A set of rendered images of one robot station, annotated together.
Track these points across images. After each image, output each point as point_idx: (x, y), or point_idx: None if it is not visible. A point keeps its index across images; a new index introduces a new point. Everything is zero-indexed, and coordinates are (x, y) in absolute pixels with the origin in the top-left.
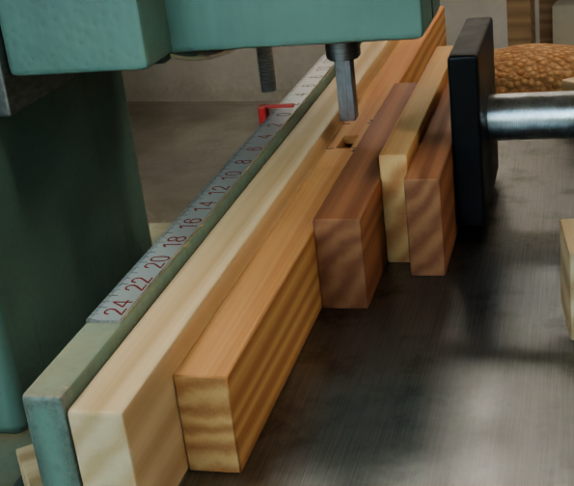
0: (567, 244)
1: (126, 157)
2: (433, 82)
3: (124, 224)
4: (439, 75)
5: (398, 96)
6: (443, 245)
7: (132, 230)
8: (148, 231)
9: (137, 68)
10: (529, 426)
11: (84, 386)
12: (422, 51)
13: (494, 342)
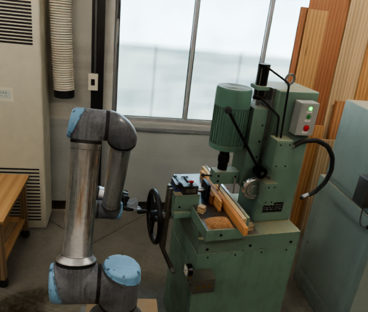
0: None
1: (254, 203)
2: (214, 192)
3: (251, 208)
4: (214, 194)
5: (219, 195)
6: (200, 187)
7: (252, 211)
8: (253, 215)
9: None
10: None
11: (205, 166)
12: (232, 213)
13: None
